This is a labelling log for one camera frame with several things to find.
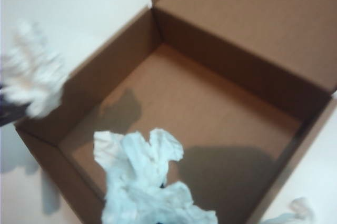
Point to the large spiky white paper ball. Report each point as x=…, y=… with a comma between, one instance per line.
x=147, y=182

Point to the small spiky white paper ball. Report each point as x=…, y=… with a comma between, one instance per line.
x=300, y=209

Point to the round white paper ball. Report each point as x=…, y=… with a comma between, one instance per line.
x=34, y=76

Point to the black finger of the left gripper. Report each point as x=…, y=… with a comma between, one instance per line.
x=8, y=113

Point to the brown cardboard box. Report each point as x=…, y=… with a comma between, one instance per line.
x=210, y=97

